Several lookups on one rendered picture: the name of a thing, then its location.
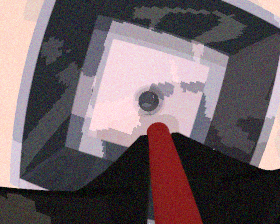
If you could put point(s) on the dark grey open box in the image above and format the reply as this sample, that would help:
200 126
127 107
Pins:
238 40

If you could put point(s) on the red peg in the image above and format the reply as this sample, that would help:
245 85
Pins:
171 193

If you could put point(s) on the white square plate with center hole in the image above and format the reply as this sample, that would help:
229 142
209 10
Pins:
177 85

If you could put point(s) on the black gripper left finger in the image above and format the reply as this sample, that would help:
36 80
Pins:
119 195

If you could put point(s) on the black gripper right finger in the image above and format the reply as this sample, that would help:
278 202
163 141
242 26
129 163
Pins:
227 190

